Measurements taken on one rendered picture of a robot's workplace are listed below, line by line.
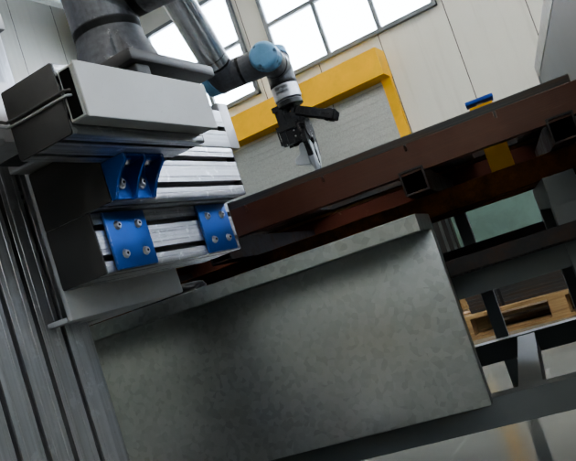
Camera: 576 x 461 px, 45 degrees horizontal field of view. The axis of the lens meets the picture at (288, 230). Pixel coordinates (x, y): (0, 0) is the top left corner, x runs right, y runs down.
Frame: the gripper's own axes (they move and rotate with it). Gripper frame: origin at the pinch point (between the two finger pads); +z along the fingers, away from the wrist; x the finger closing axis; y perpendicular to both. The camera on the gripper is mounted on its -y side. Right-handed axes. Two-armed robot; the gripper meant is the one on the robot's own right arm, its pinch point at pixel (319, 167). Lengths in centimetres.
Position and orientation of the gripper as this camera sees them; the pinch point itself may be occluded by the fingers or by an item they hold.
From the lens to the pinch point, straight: 186.7
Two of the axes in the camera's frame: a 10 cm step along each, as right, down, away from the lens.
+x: -3.4, 0.4, -9.4
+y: -8.9, 3.2, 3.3
